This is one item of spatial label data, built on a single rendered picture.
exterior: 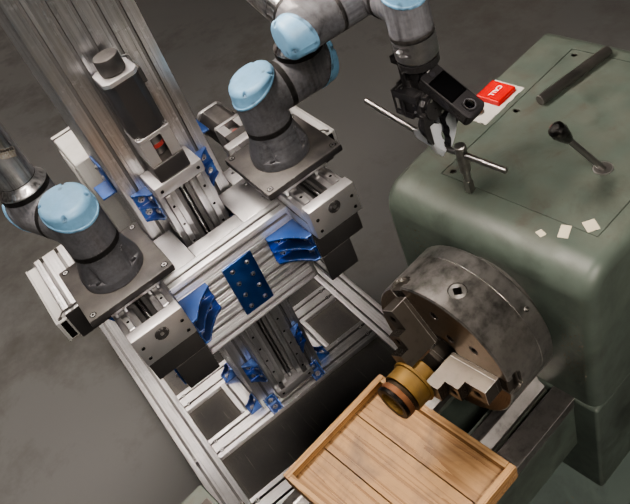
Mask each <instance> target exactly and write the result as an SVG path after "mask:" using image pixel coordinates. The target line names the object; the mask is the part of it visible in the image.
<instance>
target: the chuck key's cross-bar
mask: <svg viewBox="0 0 630 504"><path fill-rule="evenodd" d="M364 103H365V104H366V105H368V106H370V107H371V108H373V109H375V110H376V111H378V112H379V113H381V114H383V115H384V116H386V117H388V118H389V119H391V120H393V121H394V122H396V123H398V124H399V125H401V126H403V127H404V128H406V129H408V130H409V131H411V132H413V133H414V129H417V127H415V126H413V125H412V124H410V123H408V122H407V121H405V120H403V119H402V118H400V117H398V116H397V115H395V114H393V113H392V112H390V111H388V110H387V109H385V108H383V107H382V106H380V105H378V104H377V103H375V102H373V101H372V100H370V99H368V98H366V99H365V100H364ZM444 145H445V147H446V148H447V150H446V152H448V153H451V154H453V155H455V151H454V147H451V146H448V145H446V144H444ZM463 158H464V159H467V160H469V161H472V162H474V163H477V164H480V165H482V166H485V167H488V168H490V169H493V170H495V171H498V172H501V173H503V174H506V173H507V172H508V168H507V167H505V166H502V165H499V164H497V163H494V162H491V161H488V160H486V159H483V158H480V157H478V156H475V155H472V154H470V153H466V154H465V155H464V157H463Z"/></svg>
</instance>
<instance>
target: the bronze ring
mask: <svg viewBox="0 0 630 504"><path fill-rule="evenodd" d="M394 368H395V369H394V370H393V371H392V372H391V373H390V374H389V375H388V376H387V377H386V382H384V383H383V384H382V385H381V387H380V388H379V389H378V395H379V397H380V398H381V400H382V401H383V402H384V403H385V404H386V406H387V407H388V408H389V409H391V410H392V411H393V412H394V413H395V414H397V415H398V416H400V417H401V418H404V419H408V418H409V417H410V416H411V415H412V414H413V413H414V412H415V410H420V409H421V408H422V407H423V406H424V404H425V403H426V402H427V401H428V400H432V399H433V398H434V396H435V395H434V391H433V389H432V388H431V386H430V385H429V383H428V382H427V381H426V380H428V379H429V377H430V376H431V375H432V374H433V373H434V371H433V370H432V369H431V368H430V367H429V366H428V365H427V364H426V363H424V362H423V361H421V360H420V359H419V361H417V362H416V364H414V366H413V367H410V366H409V365H407V364H405V363H402V362H397V363H396V364H395V365H394Z"/></svg>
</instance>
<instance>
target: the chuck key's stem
mask: <svg viewBox="0 0 630 504"><path fill-rule="evenodd" d="M454 151H455V155H456V159H457V163H458V167H459V171H460V173H461V174H463V178H464V181H463V184H464V188H465V192H467V193H470V194H472V193H473V192H474V191H475V186H474V182H473V179H472V178H471V174H470V172H471V165H470V161H469V160H467V159H464V158H463V157H464V155H465V154H466V153H468V152H467V147H466V144H465V143H464V142H458V143H456V144H455V145H454Z"/></svg>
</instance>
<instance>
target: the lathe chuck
mask: <svg viewBox="0 0 630 504"><path fill-rule="evenodd" d="M402 280H410V281H409V282H408V283H407V284H403V286H402V287H401V291H402V292H403V293H404V295H405V296H406V297H407V299H408V300H409V301H410V302H411V304H412V305H413V306H414V308H415V309H416V310H417V311H418V313H419V314H420V315H421V317H422V318H423V319H424V321H425V322H426V323H427V324H428V326H429V327H430V328H431V330H432V331H433V332H434V333H435V334H436V335H438V337H437V338H438V339H439V340H441V339H442V340H444V341H445V342H446V343H447V344H448V345H449V346H450V347H452V348H453V349H454V350H455V351H456V352H457V353H458V355H460V356H462V357H464V358H465V359H467V360H469V361H471V362H472V363H474V364H476V365H478V366H480V367H481V368H483V369H485V370H487V371H488V372H490V373H492V374H494V375H495V376H497V377H499V378H501V379H503V380H504V381H506V382H510V381H511V379H512V375H513V374H514V372H515V371H516V372H517V375H518V379H519V383H518V386H517V387H516V388H515V390H514V389H513V390H512V391H511V392H510V393H508V392H507V391H506V390H504V389H502V391H501V392H500V393H499V394H498V395H497V397H496V398H495V399H494V400H493V401H492V402H491V403H490V405H487V404H485V403H483V402H482V401H480V400H478V399H477V398H475V397H473V396H472V395H470V394H468V396H467V397H466V398H465V400H467V401H469V402H471V403H473V404H475V405H477V406H480V407H482V408H486V409H489V410H505V409H508V408H509V407H510V406H511V405H512V404H513V403H514V401H515V400H516V399H517V398H518V397H519V396H520V394H521V393H522V392H523V391H524V390H525V389H526V387H527V386H528V385H529V384H530V383H531V382H532V380H533V379H534V378H535V377H536V376H537V375H538V373H539V372H540V370H541V367H542V357H541V352H540V349H539V346H538V344H537V341H536V339H535V337H534V336H533V334H532V332H531V331H530V329H529V327H528V326H527V324H526V323H525V322H524V320H523V319H522V318H521V316H520V315H519V314H518V313H517V312H516V311H515V309H514V308H513V307H512V306H511V305H510V304H509V303H508V302H507V301H506V300H505V299H504V298H503V297H502V296H501V295H500V294H499V293H498V292H496V291H495V290H494V289H493V288H492V287H491V286H489V285H488V284H487V283H485V282H484V281H483V280H481V279H480V278H479V277H477V276H476V275H474V274H472V273H471V272H469V271H468V270H466V269H464V268H462V267H460V266H458V265H456V264H454V263H452V262H449V261H447V260H443V259H440V258H435V257H421V258H418V259H416V260H415V261H414V262H413V263H412V264H411V265H410V266H409V267H408V268H407V269H406V270H405V271H404V272H403V273H402V274H401V275H400V276H399V277H398V278H397V279H396V280H395V281H394V282H393V283H392V284H391V285H390V286H389V287H388V288H387V289H386V290H385V291H384V292H383V293H382V296H381V305H382V310H383V309H384V308H385V307H386V306H387V305H388V304H389V303H390V302H391V301H392V300H393V299H394V298H395V297H397V296H396V295H395V294H394V293H393V291H392V290H393V289H394V288H395V286H396V285H397V284H398V283H399V282H401V281H402ZM456 283H459V284H462V285H464V286H465V287H466V289H467V295H466V296H465V297H464V298H462V299H454V298H452V297H450V296H449V294H448V289H449V287H450V286H451V285H453V284H456Z"/></svg>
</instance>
